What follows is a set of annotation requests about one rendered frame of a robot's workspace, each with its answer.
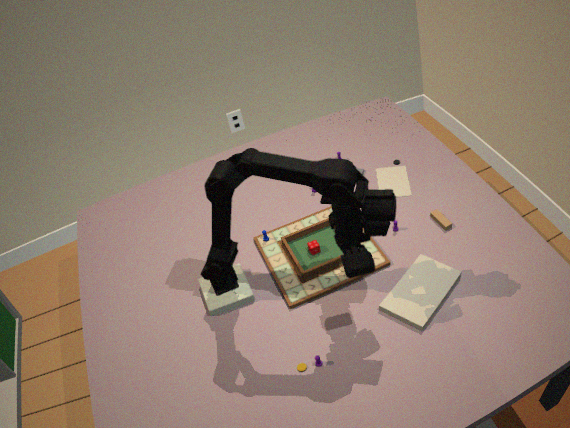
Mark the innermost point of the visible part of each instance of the red die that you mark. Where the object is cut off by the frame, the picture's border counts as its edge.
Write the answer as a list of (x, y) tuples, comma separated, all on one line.
[(314, 247)]

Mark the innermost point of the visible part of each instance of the cream flat rectangular sheet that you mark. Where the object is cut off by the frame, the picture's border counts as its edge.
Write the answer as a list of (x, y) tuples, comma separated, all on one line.
[(394, 178)]

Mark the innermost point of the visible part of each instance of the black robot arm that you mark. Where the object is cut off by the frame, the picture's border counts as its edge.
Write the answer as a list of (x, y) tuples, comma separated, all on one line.
[(334, 179)]

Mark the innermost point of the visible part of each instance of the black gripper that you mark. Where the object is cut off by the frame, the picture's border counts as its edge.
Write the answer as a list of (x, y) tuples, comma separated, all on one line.
[(355, 258)]

